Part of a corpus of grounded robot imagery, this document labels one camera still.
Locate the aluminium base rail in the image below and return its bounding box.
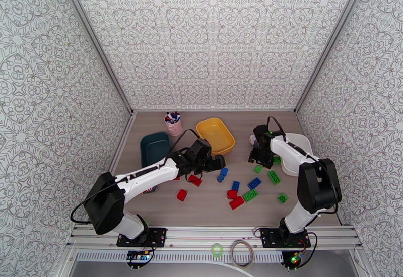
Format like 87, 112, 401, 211
66, 225, 362, 250

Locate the aluminium frame post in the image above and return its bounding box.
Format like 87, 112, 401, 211
56, 0, 135, 114
294, 0, 371, 112

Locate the pink metal cup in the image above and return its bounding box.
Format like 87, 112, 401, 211
164, 118, 184, 137

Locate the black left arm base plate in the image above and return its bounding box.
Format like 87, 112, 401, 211
116, 227, 168, 248

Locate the yellow plastic bin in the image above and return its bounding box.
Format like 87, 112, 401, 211
196, 117, 236, 157

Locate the coiled grey cable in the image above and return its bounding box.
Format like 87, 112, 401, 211
230, 240, 255, 269

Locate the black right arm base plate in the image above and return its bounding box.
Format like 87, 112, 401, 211
260, 227, 312, 249

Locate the white table edge trim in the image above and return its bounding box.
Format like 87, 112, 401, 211
130, 108, 298, 113
108, 111, 137, 176

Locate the white vent grille strip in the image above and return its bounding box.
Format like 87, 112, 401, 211
75, 251, 284, 263

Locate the teal plastic bin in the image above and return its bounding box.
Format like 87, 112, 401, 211
140, 131, 172, 169

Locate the white plastic bin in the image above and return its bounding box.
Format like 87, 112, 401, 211
278, 132, 314, 178

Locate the circuit board with blue part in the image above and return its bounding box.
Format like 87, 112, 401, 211
126, 250, 149, 264

